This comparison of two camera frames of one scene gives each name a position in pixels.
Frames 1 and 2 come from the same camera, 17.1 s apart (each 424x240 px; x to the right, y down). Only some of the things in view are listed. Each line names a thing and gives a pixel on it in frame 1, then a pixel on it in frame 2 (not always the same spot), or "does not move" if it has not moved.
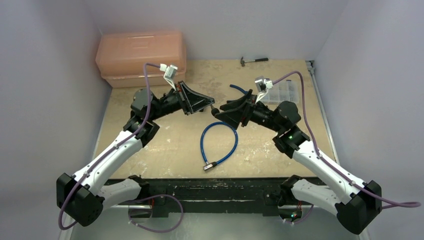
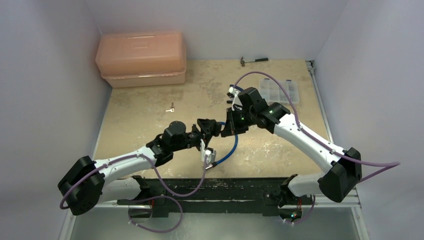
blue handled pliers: [245, 92] does not move
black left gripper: [191, 101] to [207, 126]
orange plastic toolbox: [121, 56] does not move
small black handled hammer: [242, 61] does not move
